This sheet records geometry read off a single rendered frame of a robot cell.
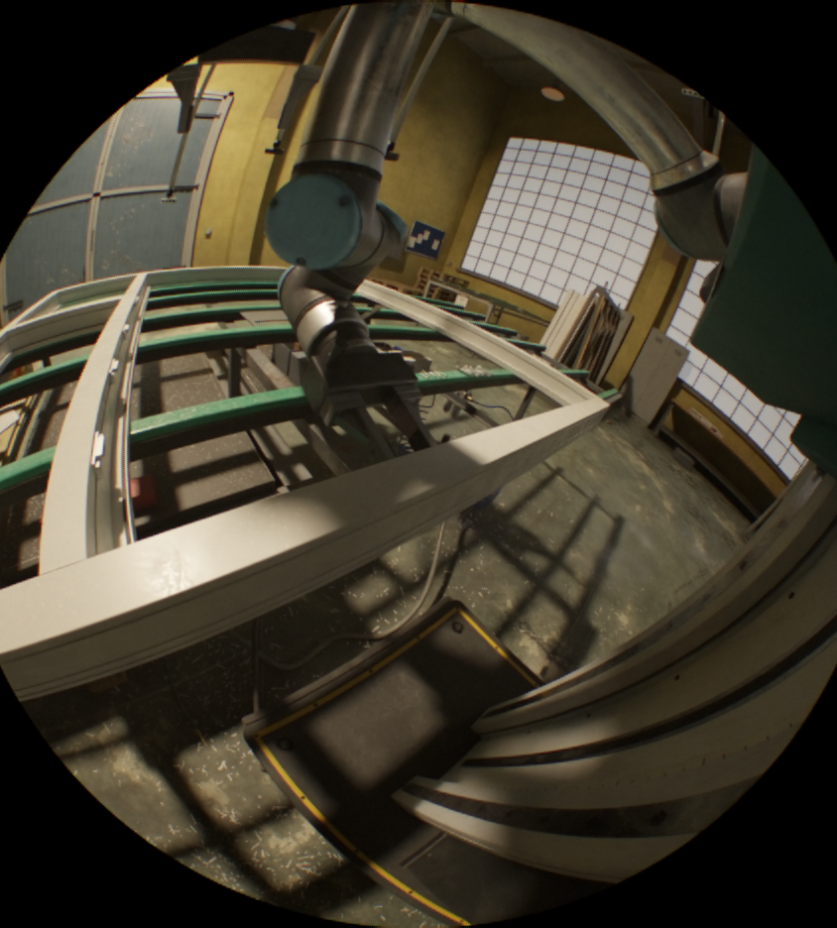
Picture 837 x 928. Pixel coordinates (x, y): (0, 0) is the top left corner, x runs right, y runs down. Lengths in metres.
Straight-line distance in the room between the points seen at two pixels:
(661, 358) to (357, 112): 7.03
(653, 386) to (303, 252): 7.05
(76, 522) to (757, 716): 0.50
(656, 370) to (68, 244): 11.12
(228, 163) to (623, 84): 6.60
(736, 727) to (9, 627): 0.49
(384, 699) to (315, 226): 0.83
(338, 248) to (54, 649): 0.35
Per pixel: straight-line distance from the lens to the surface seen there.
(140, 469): 0.83
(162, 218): 6.60
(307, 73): 0.50
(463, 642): 0.90
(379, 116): 0.34
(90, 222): 6.71
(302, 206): 0.30
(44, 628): 0.22
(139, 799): 1.27
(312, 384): 0.35
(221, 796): 1.15
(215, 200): 6.76
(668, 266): 7.64
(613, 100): 0.59
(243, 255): 6.48
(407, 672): 0.82
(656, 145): 0.58
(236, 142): 7.00
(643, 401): 7.19
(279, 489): 0.75
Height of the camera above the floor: 1.09
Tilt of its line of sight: 35 degrees down
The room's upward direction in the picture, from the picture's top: 21 degrees clockwise
